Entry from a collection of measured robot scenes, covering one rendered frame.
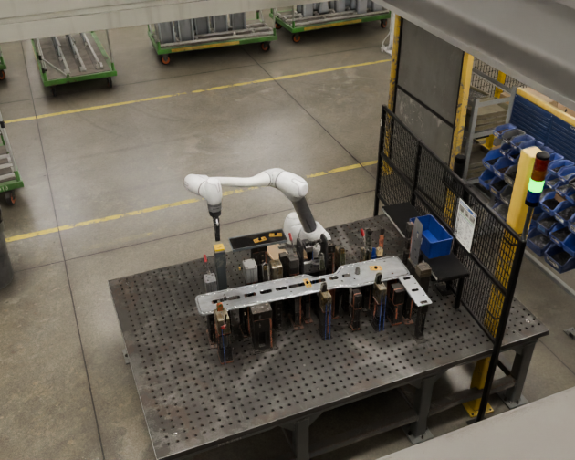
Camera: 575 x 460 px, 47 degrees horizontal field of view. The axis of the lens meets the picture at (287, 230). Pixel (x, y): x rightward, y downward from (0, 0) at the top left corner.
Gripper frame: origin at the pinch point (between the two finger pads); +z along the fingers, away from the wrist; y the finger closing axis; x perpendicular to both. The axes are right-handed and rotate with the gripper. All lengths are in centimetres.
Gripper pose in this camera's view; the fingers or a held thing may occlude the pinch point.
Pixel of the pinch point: (217, 235)
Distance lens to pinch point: 418.4
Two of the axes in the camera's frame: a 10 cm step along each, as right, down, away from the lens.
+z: 0.1, 8.2, 5.7
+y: 2.8, 5.5, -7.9
